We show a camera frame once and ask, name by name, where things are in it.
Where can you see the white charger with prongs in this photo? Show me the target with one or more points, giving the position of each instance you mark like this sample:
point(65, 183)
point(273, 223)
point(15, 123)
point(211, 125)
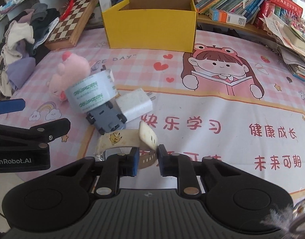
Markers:
point(134, 104)

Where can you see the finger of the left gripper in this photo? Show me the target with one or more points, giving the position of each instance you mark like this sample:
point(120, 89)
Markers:
point(15, 138)
point(12, 105)

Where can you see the red tassel ornament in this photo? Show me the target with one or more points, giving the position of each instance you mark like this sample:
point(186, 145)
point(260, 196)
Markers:
point(67, 11)

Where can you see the grey toy car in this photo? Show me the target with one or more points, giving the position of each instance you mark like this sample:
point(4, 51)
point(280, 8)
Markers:
point(106, 118)

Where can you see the cream pikachu watch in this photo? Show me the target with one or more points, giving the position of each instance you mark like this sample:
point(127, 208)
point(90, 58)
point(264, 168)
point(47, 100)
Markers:
point(143, 138)

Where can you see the stack of papers and books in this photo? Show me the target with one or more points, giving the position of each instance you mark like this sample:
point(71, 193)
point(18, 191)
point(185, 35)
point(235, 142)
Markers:
point(290, 43)

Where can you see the white tape roll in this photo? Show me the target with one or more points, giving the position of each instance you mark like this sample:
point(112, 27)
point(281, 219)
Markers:
point(92, 92)

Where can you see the yellow cardboard box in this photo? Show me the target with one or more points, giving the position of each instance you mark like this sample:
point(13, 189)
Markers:
point(151, 24)

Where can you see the orange white small box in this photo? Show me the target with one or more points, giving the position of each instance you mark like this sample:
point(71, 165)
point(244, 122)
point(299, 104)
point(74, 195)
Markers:
point(227, 17)

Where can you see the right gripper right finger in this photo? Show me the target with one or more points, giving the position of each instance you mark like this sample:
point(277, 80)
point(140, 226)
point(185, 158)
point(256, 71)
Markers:
point(181, 167)

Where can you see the wooden chess board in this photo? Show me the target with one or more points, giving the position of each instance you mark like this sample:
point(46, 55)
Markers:
point(71, 25)

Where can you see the pink cartoon desk mat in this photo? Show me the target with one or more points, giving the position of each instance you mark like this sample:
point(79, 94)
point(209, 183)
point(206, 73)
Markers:
point(265, 136)

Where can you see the pink plush toy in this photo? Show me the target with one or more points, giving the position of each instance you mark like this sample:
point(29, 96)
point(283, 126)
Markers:
point(70, 71)

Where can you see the red dictionary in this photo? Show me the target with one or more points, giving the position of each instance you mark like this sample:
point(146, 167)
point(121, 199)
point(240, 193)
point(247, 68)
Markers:
point(283, 9)

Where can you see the pile of clothes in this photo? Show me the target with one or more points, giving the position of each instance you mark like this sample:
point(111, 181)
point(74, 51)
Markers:
point(22, 46)

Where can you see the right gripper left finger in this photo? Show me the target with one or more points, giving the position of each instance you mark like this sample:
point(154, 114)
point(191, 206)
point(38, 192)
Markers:
point(113, 168)

